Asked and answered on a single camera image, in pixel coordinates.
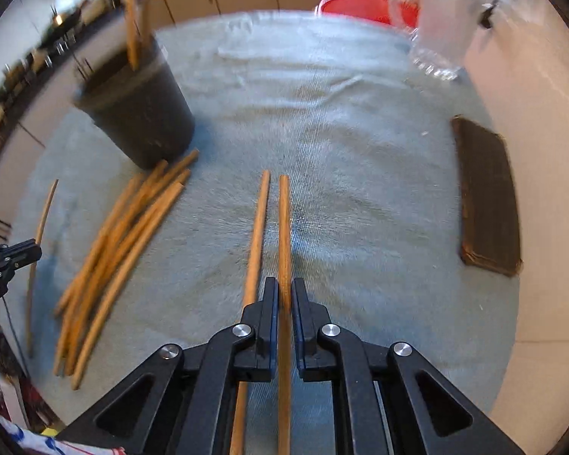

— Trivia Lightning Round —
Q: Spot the red plastic basin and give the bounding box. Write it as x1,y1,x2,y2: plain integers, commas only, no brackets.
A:
317,0,420,29

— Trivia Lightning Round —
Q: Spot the light blue towel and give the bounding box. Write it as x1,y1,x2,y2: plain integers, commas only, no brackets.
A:
9,9,522,455

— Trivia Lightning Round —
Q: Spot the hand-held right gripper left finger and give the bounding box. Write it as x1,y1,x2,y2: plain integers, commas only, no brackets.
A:
57,276,280,455

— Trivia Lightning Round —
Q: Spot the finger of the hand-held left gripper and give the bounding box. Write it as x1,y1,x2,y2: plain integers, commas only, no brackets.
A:
0,239,43,295

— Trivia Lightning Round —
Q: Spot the brown wooden chopstick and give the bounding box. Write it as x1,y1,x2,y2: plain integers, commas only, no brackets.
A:
140,0,153,43
277,175,293,455
229,169,271,455
124,0,142,69

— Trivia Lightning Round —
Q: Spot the clear glass pitcher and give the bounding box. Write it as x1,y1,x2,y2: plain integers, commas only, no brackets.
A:
389,0,496,81

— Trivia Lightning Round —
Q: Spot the bunch of wooden chopsticks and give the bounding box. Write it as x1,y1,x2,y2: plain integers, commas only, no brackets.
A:
53,148,200,391

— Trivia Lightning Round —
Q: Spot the thin curved wooden chopstick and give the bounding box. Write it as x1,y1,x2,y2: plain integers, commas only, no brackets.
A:
26,179,59,358

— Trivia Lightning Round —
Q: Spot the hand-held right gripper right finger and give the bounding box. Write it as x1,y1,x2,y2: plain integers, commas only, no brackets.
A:
291,277,527,455

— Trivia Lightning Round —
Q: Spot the white printed clothing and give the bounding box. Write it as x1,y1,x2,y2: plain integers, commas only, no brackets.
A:
0,408,126,455

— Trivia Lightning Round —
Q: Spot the dark grey utensil holder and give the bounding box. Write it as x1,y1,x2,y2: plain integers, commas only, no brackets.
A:
72,40,196,170

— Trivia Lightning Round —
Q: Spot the dark brown board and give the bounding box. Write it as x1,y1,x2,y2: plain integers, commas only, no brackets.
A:
450,116,523,277

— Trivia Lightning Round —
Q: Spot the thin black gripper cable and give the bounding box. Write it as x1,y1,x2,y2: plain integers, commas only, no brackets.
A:
0,294,31,380

